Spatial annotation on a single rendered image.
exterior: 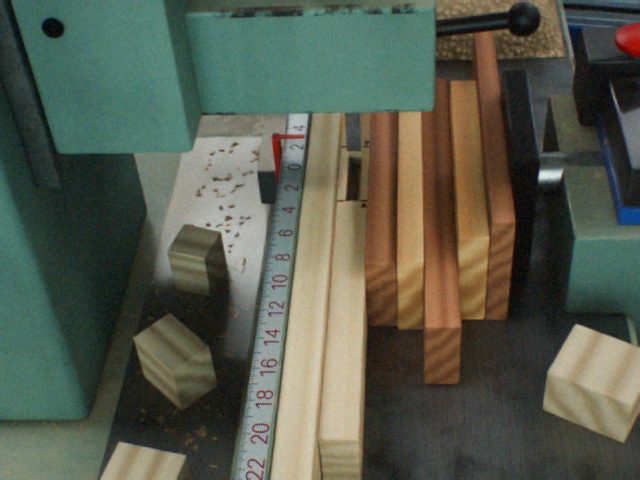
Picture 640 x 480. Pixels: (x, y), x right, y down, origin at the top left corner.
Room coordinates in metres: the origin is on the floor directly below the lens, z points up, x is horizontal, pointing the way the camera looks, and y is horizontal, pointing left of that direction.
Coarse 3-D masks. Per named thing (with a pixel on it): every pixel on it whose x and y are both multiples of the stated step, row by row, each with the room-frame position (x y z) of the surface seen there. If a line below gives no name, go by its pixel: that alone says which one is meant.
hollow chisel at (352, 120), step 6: (348, 114) 0.51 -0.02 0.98; (354, 114) 0.50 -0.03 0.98; (348, 120) 0.51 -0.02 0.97; (354, 120) 0.50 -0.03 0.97; (360, 120) 0.51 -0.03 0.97; (348, 126) 0.51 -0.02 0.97; (354, 126) 0.50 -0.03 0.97; (360, 126) 0.51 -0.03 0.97; (348, 132) 0.51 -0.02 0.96; (354, 132) 0.50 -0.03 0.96; (360, 132) 0.51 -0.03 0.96; (348, 138) 0.51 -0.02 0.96; (354, 138) 0.50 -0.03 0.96; (360, 138) 0.50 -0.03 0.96; (348, 144) 0.51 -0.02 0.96; (354, 144) 0.50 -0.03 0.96; (360, 144) 0.51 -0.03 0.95; (348, 150) 0.51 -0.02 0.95; (354, 150) 0.50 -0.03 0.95; (360, 150) 0.50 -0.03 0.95
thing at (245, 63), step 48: (192, 0) 0.50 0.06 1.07; (240, 0) 0.49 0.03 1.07; (288, 0) 0.49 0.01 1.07; (336, 0) 0.48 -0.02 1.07; (384, 0) 0.48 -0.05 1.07; (432, 0) 0.48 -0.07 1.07; (192, 48) 0.48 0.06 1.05; (240, 48) 0.48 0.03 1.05; (288, 48) 0.48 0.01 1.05; (336, 48) 0.48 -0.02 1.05; (384, 48) 0.47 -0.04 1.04; (432, 48) 0.47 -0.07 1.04; (240, 96) 0.48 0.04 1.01; (288, 96) 0.48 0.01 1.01; (336, 96) 0.48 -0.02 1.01; (384, 96) 0.47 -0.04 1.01; (432, 96) 0.47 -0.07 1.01
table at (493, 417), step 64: (448, 64) 0.67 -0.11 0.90; (512, 64) 0.66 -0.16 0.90; (512, 320) 0.39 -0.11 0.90; (576, 320) 0.39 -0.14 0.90; (384, 384) 0.36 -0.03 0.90; (448, 384) 0.35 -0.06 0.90; (512, 384) 0.35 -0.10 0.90; (384, 448) 0.31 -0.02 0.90; (448, 448) 0.31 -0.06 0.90; (512, 448) 0.31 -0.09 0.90; (576, 448) 0.30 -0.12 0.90
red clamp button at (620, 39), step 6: (630, 24) 0.51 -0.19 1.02; (636, 24) 0.51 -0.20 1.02; (618, 30) 0.50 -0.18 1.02; (624, 30) 0.50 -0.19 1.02; (630, 30) 0.50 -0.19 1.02; (636, 30) 0.50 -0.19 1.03; (618, 36) 0.50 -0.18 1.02; (624, 36) 0.49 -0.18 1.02; (630, 36) 0.49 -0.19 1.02; (636, 36) 0.49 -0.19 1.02; (618, 42) 0.49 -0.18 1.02; (624, 42) 0.49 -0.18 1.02; (630, 42) 0.49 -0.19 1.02; (636, 42) 0.49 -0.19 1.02; (624, 48) 0.49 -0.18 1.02; (630, 48) 0.49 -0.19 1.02; (636, 48) 0.48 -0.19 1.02; (630, 54) 0.49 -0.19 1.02; (636, 54) 0.48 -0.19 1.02
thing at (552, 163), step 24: (504, 72) 0.51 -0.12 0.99; (504, 96) 0.49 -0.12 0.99; (528, 96) 0.49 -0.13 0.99; (504, 120) 0.48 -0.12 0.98; (528, 120) 0.46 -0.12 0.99; (528, 144) 0.44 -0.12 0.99; (528, 168) 0.43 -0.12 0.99; (552, 168) 0.46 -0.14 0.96; (528, 192) 0.43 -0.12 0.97; (552, 192) 0.46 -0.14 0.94; (528, 216) 0.43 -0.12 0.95; (528, 240) 0.42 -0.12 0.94; (528, 264) 0.43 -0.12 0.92
